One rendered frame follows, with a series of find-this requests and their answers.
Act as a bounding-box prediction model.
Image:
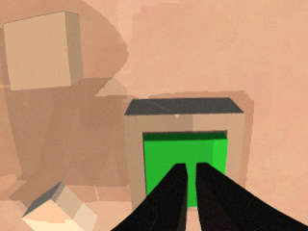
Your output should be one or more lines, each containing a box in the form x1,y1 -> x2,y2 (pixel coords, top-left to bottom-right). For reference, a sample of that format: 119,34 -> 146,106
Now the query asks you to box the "green button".
123,97 -> 245,212

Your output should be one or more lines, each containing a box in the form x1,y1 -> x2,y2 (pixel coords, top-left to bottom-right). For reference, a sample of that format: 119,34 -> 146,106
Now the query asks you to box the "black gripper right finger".
195,163 -> 308,231

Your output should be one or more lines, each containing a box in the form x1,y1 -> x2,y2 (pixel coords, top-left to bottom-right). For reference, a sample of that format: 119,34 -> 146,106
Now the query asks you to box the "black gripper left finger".
111,163 -> 189,231

